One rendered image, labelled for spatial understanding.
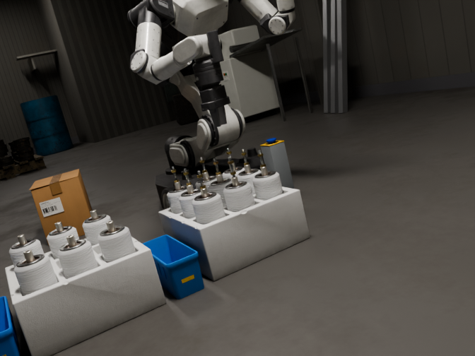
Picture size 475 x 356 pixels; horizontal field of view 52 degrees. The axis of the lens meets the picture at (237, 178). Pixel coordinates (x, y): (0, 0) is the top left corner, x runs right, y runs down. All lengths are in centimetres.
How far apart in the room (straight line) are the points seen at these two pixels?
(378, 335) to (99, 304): 77
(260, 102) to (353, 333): 471
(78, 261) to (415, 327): 89
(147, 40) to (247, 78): 387
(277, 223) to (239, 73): 407
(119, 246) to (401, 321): 80
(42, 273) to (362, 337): 85
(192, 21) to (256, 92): 375
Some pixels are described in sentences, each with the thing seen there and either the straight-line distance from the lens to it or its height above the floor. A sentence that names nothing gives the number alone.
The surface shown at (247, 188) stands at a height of 24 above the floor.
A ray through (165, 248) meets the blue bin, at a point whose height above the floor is 7.
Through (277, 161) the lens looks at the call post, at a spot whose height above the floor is 24.
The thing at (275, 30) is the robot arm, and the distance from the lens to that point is 217.
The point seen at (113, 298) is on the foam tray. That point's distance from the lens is 149.
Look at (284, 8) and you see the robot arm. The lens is 216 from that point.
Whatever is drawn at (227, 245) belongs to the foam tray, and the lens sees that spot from 158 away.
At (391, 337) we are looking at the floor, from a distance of 115.
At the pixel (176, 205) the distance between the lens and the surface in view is 179.
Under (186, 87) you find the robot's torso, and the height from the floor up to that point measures 60.
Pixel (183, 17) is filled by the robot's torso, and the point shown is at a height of 86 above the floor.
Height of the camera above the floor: 63
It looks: 12 degrees down
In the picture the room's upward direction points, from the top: 14 degrees counter-clockwise
